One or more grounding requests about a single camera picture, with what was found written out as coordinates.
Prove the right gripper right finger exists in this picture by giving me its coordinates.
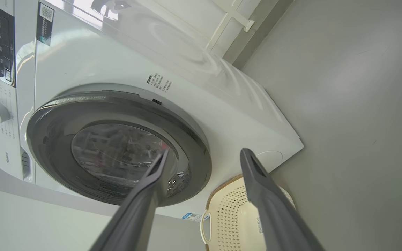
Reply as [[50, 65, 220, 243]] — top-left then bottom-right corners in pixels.
[[240, 148, 323, 251]]

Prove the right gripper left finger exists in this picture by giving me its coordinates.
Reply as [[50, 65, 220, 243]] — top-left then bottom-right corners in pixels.
[[89, 149, 170, 251]]

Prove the glass washing machine door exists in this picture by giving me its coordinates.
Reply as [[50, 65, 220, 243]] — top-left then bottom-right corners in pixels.
[[27, 91, 213, 207]]

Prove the cream perforated laundry basket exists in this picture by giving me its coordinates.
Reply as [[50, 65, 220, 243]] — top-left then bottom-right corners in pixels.
[[200, 174, 296, 251]]

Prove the white front-load washing machine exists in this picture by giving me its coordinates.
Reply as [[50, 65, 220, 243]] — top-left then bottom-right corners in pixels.
[[0, 0, 304, 223]]

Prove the blue energy label sticker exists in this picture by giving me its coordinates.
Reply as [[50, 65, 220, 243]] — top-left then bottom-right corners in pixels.
[[182, 212, 209, 222]]

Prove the round white filter cover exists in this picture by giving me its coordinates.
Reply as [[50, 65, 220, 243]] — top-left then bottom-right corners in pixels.
[[257, 150, 284, 172]]

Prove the black strip QR sticker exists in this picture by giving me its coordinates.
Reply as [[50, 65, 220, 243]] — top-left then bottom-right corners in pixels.
[[36, 2, 55, 46]]

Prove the white metal railing frame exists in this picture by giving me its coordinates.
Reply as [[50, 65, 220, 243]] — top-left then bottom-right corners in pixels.
[[206, 0, 256, 53]]

